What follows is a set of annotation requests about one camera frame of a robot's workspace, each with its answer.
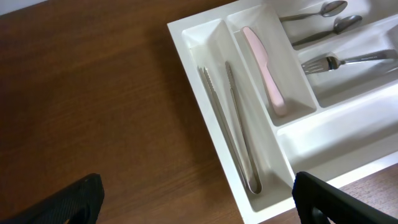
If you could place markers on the pink plastic knife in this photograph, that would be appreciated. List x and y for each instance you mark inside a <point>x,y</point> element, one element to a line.
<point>260,54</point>

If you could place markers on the white plastic cutlery tray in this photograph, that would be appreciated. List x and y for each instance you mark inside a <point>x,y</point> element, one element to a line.
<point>340,125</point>

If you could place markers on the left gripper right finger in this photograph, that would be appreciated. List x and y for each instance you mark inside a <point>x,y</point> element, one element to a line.
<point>318,202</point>

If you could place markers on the steel fork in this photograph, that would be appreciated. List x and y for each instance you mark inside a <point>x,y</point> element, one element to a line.
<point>330,63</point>

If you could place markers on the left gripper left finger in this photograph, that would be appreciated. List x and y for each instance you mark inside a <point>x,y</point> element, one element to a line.
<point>77,203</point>

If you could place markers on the long steel tongs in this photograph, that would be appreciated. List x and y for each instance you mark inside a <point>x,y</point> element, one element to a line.
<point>234,133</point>

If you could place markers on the small steel teaspoon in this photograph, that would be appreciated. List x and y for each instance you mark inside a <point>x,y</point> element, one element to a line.
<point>328,10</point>
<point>339,27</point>

